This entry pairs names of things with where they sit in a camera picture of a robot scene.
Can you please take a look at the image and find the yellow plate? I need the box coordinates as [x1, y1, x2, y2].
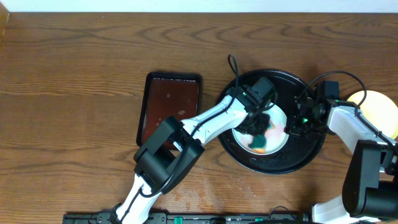
[360, 90, 397, 139]

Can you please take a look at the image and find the round black serving tray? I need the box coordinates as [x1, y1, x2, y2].
[218, 70, 325, 174]

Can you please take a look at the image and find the green scrubbing sponge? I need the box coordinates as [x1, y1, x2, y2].
[248, 123, 274, 149]

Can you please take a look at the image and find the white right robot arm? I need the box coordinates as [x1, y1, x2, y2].
[287, 96, 397, 223]

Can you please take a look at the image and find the black rectangular water tray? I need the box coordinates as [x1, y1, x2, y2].
[136, 71, 202, 146]

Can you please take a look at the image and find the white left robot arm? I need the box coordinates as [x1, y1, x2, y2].
[114, 86, 277, 223]

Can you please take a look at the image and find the pale green plate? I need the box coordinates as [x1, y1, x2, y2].
[232, 106, 289, 156]

